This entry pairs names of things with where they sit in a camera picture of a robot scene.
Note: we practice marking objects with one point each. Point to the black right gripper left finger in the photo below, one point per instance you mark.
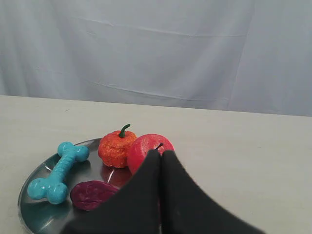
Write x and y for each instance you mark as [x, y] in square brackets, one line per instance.
[132, 210]

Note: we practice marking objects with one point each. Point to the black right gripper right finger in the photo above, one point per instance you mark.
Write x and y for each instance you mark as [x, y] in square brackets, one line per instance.
[186, 209]

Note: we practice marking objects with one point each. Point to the turquoise toy bone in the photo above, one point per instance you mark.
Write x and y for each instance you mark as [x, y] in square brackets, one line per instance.
[52, 187]

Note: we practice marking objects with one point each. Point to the purple sweet potato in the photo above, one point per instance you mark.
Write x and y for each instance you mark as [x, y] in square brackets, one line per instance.
[90, 194]

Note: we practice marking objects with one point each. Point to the red apple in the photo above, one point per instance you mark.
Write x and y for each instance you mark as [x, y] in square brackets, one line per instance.
[142, 145]

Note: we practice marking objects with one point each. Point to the small orange pumpkin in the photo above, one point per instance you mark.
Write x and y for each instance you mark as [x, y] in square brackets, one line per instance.
[113, 147]

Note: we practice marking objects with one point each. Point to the round steel plate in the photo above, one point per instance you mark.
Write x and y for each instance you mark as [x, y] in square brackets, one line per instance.
[44, 203]

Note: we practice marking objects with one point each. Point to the white backdrop cloth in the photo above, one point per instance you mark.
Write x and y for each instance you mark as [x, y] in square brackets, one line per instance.
[236, 55]

